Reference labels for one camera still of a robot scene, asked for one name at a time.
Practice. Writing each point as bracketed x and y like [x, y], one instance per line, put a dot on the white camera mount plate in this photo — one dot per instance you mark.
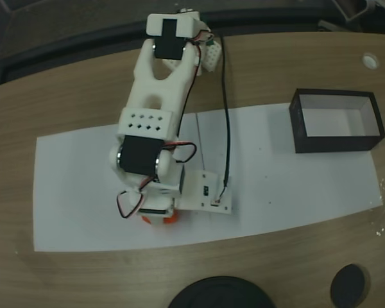
[208, 192]

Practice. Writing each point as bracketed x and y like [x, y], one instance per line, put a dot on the dark box white inside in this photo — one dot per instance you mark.
[308, 142]

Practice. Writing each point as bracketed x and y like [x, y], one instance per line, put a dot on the white paper sheet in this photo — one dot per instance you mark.
[73, 192]
[292, 192]

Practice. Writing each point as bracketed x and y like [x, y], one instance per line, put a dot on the small white round cap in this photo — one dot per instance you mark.
[369, 60]

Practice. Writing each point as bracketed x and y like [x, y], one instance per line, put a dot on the orange cube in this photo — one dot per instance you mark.
[170, 219]

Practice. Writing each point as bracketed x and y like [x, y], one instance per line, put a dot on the black round lamp base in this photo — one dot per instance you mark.
[219, 293]

